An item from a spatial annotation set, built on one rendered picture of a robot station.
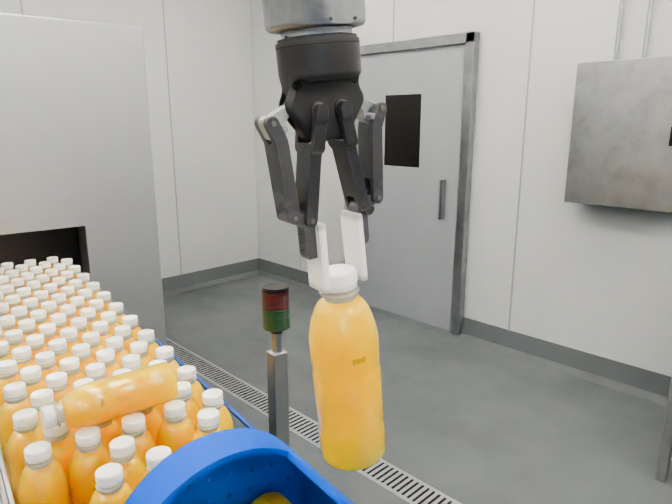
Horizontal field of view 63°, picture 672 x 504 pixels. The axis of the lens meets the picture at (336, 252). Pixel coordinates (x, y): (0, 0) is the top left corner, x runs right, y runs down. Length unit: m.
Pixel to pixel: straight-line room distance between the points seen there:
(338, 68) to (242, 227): 5.46
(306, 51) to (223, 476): 0.55
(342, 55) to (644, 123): 3.02
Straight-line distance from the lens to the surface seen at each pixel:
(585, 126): 3.54
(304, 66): 0.48
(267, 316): 1.26
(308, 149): 0.50
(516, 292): 4.09
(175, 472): 0.72
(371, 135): 0.54
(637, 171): 3.45
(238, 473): 0.81
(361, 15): 0.50
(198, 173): 5.57
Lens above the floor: 1.63
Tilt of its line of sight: 13 degrees down
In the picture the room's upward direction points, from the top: straight up
